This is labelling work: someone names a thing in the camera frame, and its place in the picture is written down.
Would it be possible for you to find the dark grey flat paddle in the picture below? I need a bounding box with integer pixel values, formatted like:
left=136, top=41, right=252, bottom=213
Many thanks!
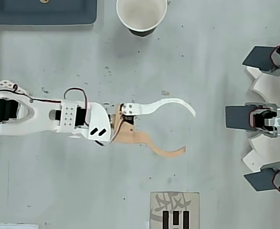
left=243, top=167, right=278, bottom=192
left=242, top=46, right=278, bottom=72
left=225, top=105, right=253, bottom=131

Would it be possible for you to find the white stand with dark paddles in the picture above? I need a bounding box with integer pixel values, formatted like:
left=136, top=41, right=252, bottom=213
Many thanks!
left=242, top=65, right=280, bottom=172

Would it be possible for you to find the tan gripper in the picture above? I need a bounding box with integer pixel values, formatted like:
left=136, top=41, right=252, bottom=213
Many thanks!
left=109, top=98, right=197, bottom=159

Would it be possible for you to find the blue-grey plastic tray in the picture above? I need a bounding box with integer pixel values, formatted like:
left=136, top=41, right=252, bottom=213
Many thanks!
left=0, top=0, right=99, bottom=26

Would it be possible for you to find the printed cardboard card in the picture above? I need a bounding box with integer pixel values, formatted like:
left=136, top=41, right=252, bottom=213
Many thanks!
left=150, top=191, right=200, bottom=229

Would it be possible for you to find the red black wrist cable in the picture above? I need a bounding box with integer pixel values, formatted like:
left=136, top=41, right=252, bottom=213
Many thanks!
left=63, top=88, right=90, bottom=113

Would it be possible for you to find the pale flat box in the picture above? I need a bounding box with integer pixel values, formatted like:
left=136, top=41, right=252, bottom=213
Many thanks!
left=0, top=222, right=40, bottom=229

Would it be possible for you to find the red black shoulder cable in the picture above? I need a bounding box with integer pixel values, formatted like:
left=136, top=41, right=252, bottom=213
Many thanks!
left=12, top=83, right=62, bottom=105

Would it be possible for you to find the black paper cup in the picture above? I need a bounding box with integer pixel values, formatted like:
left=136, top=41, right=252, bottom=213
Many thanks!
left=116, top=0, right=168, bottom=38

